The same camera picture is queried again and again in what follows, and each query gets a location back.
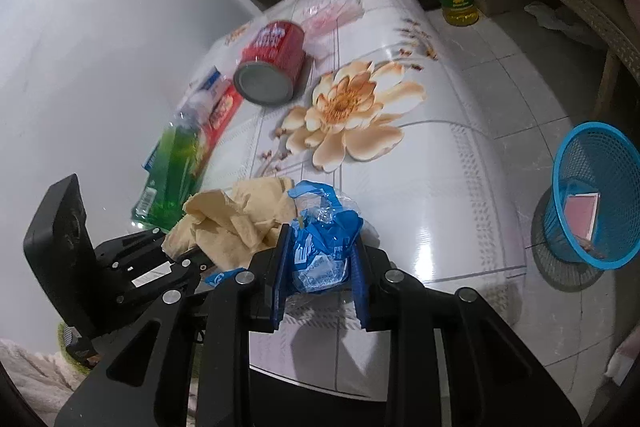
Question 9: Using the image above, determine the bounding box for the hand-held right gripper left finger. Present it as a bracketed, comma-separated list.
[54, 224, 293, 427]

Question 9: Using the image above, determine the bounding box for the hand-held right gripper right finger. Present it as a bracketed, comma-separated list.
[350, 237, 583, 427]

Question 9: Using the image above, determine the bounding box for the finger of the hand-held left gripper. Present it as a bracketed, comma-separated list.
[112, 247, 213, 308]
[94, 227, 168, 265]

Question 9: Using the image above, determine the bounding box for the blue plastic wrapper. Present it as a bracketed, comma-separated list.
[285, 179, 366, 295]

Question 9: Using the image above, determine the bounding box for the red snack packet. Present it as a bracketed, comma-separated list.
[200, 82, 246, 158]

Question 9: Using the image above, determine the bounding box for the pink packet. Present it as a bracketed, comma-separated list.
[564, 193, 601, 240]

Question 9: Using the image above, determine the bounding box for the blue plastic basket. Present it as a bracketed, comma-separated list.
[542, 122, 640, 270]

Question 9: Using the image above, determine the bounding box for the clear pink flower plastic bag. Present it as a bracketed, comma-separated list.
[300, 0, 365, 58]

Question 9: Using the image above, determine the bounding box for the green fluffy mat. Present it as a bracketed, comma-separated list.
[55, 322, 101, 368]

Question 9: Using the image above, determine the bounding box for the green plastic bottle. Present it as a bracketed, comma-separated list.
[131, 109, 213, 228]

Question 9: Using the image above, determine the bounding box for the white floral table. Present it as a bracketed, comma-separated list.
[130, 0, 526, 400]

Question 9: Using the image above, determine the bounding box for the beige fluffy cloth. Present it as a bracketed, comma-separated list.
[0, 337, 88, 413]

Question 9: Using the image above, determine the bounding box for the red tin can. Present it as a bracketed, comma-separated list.
[232, 21, 306, 106]

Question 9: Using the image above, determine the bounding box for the white floor rag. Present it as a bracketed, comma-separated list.
[524, 2, 601, 42]

